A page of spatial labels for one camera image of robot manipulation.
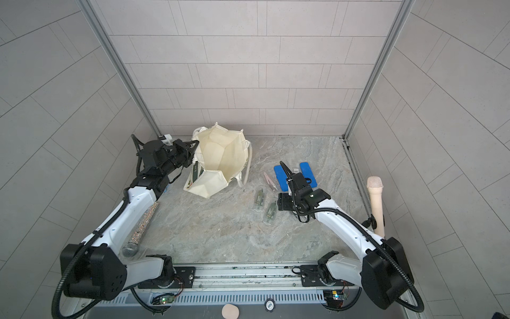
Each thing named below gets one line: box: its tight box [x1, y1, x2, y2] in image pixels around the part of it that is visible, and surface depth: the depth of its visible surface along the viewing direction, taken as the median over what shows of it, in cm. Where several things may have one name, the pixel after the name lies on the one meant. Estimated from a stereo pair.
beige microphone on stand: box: [366, 176, 386, 239], surface depth 65 cm
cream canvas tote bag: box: [183, 122, 253, 199], surface depth 84 cm
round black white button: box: [264, 297, 276, 313], surface depth 68 cm
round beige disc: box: [221, 303, 240, 319], surface depth 65 cm
